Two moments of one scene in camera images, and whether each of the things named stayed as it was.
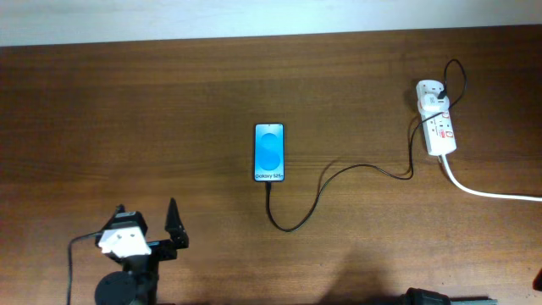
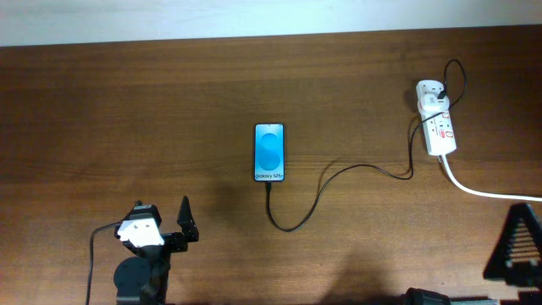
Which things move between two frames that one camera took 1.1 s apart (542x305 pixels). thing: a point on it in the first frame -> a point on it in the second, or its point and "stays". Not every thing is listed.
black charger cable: [406, 177] stays
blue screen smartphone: [269, 152] stays
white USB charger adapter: [432, 104] stays
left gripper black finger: [174, 225] -> [185, 219]
